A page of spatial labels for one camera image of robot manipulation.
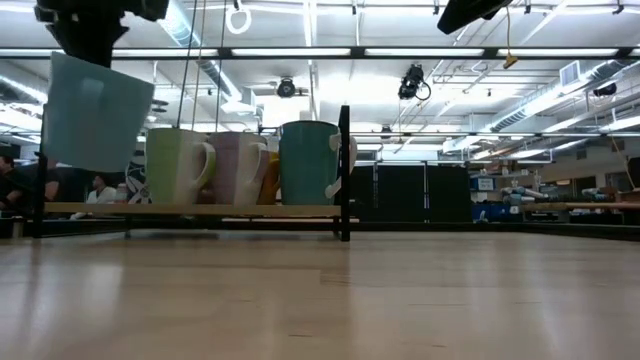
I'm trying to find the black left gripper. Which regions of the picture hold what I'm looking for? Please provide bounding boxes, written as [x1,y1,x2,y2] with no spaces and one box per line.
[34,0,171,69]

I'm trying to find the green mug white handle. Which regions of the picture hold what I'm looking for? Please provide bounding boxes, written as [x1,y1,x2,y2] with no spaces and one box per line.
[144,127,217,205]

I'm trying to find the blue white patterned mug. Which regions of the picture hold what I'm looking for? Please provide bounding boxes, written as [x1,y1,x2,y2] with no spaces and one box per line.
[124,154,149,204]

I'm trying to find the purple mug white handle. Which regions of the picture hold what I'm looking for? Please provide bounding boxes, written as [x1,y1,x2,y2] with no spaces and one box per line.
[207,131,271,207]

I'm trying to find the orange mug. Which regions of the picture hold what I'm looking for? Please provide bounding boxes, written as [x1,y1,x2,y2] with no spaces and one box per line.
[257,152,282,206]

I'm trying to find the black overhead rig bar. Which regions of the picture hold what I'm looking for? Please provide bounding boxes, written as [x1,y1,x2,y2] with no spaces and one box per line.
[0,46,640,62]

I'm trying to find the person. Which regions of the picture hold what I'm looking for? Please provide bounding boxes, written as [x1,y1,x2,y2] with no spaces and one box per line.
[0,154,76,216]
[69,172,119,221]

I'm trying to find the raised wooden shelf board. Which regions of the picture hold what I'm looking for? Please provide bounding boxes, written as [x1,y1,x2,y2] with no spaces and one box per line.
[43,201,346,219]

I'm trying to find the round black ceiling fixture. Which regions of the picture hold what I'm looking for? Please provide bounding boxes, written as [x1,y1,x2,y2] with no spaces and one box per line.
[276,77,297,99]

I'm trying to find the black partition panels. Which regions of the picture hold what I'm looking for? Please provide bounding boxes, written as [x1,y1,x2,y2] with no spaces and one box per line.
[349,162,474,224]

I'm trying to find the yellow hanging hook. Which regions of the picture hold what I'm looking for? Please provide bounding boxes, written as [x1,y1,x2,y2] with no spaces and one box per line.
[502,4,520,70]

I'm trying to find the blue storage bins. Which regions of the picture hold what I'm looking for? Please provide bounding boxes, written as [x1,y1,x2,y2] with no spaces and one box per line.
[472,202,511,224]

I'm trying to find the white hanging ring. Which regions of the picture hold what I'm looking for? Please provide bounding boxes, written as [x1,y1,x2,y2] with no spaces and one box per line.
[224,3,253,36]

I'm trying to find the black shelf end post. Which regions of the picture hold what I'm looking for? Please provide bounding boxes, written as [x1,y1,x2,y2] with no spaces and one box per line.
[337,104,351,243]

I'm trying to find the black overhead camera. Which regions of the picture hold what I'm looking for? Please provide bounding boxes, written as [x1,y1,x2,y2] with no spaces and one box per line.
[398,63,432,101]

